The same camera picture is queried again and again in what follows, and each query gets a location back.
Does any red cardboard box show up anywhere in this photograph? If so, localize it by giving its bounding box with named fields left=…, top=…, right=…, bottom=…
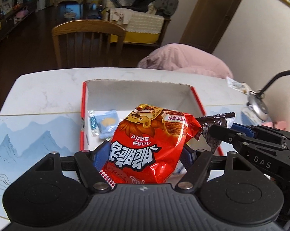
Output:
left=80, top=79, right=223, bottom=157

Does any small white paper packet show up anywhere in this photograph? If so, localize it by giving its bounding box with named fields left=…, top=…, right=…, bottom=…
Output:
left=225, top=76, right=250, bottom=94

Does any dark grey jacket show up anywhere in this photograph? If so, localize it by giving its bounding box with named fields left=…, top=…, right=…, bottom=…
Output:
left=152, top=0, right=179, bottom=17

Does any pink printed bag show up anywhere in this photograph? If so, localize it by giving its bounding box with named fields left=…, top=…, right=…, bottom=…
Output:
left=261, top=120, right=288, bottom=131

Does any wooden coffee table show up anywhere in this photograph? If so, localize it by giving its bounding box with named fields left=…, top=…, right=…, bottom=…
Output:
left=55, top=0, right=86, bottom=21

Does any silver desk lamp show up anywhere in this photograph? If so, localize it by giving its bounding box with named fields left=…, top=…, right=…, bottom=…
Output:
left=246, top=63, right=290, bottom=122

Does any sofa with white cover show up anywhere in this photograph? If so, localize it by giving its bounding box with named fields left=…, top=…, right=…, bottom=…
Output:
left=104, top=0, right=172, bottom=46

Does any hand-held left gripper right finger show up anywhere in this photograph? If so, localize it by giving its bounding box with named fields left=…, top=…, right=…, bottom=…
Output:
left=176, top=144, right=256, bottom=191

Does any red snack bag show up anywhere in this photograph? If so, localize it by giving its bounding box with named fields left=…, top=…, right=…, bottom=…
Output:
left=100, top=103, right=203, bottom=189

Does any light blue snack packet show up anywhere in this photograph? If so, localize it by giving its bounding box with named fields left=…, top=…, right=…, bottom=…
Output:
left=94, top=110, right=119, bottom=139

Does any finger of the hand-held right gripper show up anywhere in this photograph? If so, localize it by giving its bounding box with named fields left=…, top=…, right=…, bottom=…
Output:
left=231, top=122, right=254, bottom=137
left=208, top=124, right=243, bottom=147

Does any dark brown snack packet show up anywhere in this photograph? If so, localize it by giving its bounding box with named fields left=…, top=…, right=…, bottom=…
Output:
left=195, top=112, right=236, bottom=155

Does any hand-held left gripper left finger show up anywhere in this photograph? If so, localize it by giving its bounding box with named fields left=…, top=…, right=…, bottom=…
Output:
left=34, top=141, right=111, bottom=193

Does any dark tv cabinet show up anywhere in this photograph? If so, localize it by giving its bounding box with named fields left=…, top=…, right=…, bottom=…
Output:
left=0, top=0, right=38, bottom=51

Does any brown wooden door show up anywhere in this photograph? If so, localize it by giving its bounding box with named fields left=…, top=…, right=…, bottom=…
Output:
left=180, top=0, right=251, bottom=53

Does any pink cushioned chair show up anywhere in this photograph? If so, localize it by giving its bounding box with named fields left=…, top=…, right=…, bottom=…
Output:
left=137, top=43, right=234, bottom=79

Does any wooden chair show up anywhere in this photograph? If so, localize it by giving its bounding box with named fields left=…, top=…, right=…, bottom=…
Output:
left=51, top=19, right=126, bottom=69

